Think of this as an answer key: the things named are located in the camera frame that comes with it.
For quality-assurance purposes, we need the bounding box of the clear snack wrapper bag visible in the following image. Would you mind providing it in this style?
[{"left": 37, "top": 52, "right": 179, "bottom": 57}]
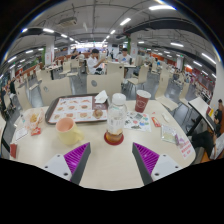
[{"left": 21, "top": 109, "right": 46, "bottom": 131}]

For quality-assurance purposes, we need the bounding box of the clear plastic pouch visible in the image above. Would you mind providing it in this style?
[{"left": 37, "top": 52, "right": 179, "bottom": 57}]
[{"left": 161, "top": 124, "right": 179, "bottom": 145}]

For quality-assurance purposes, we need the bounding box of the white sign with red print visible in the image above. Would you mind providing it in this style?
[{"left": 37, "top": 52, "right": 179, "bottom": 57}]
[{"left": 176, "top": 134, "right": 196, "bottom": 160}]

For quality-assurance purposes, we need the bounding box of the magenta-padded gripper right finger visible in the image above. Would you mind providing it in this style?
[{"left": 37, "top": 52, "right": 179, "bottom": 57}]
[{"left": 131, "top": 142, "right": 183, "bottom": 186}]

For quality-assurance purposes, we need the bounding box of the white card with red border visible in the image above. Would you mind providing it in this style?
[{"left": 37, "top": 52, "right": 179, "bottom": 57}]
[{"left": 14, "top": 127, "right": 29, "bottom": 142}]

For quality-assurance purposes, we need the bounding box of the dark brown food tray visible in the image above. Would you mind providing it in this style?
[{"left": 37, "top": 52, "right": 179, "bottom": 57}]
[{"left": 44, "top": 93, "right": 110, "bottom": 126}]

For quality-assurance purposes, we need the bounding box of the small red sauce packet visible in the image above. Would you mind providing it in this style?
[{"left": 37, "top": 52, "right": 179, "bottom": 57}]
[
  {"left": 30, "top": 127, "right": 42, "bottom": 137},
  {"left": 150, "top": 116, "right": 162, "bottom": 128}
]

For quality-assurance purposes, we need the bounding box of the small white packet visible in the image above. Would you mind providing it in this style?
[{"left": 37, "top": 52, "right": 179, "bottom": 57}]
[{"left": 161, "top": 113, "right": 171, "bottom": 124}]

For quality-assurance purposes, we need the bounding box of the person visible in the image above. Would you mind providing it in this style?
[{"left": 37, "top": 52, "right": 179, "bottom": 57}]
[
  {"left": 8, "top": 78, "right": 18, "bottom": 101},
  {"left": 86, "top": 48, "right": 107, "bottom": 76},
  {"left": 191, "top": 98, "right": 224, "bottom": 161},
  {"left": 116, "top": 47, "right": 133, "bottom": 65}
]

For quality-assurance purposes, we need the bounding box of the red paper cup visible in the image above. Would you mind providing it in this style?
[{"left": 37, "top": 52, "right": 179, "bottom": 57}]
[{"left": 134, "top": 89, "right": 152, "bottom": 114}]

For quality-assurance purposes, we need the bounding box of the flat round red coaster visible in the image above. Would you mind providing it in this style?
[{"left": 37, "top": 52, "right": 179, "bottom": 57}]
[{"left": 103, "top": 131, "right": 125, "bottom": 146}]

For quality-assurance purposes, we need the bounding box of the yellow mug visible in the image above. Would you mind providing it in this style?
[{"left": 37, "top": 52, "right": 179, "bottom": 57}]
[{"left": 55, "top": 116, "right": 85, "bottom": 147}]

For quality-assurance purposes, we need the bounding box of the group of ceiling lights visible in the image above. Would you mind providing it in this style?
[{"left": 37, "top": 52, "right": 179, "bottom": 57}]
[{"left": 6, "top": 3, "right": 218, "bottom": 73}]

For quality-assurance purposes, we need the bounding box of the crumpled white napkin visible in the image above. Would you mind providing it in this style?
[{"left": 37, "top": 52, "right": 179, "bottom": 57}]
[{"left": 94, "top": 89, "right": 109, "bottom": 104}]

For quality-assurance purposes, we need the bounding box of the colourful sticker leaflet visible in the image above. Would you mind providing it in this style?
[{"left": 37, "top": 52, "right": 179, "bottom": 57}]
[{"left": 123, "top": 110, "right": 152, "bottom": 133}]

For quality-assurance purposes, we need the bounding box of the group of beige chairs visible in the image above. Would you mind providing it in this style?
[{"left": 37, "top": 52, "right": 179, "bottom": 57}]
[{"left": 13, "top": 56, "right": 194, "bottom": 113}]

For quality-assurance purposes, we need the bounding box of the ceiling air conditioner unit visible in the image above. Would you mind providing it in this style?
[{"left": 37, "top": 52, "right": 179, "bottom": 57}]
[{"left": 57, "top": 16, "right": 78, "bottom": 28}]

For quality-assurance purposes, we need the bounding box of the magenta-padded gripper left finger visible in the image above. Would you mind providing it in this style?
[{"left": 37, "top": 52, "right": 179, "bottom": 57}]
[{"left": 42, "top": 142, "right": 92, "bottom": 186}]

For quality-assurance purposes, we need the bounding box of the clear white-capped drink bottle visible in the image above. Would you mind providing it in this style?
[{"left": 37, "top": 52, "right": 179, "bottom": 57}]
[{"left": 105, "top": 92, "right": 128, "bottom": 145}]

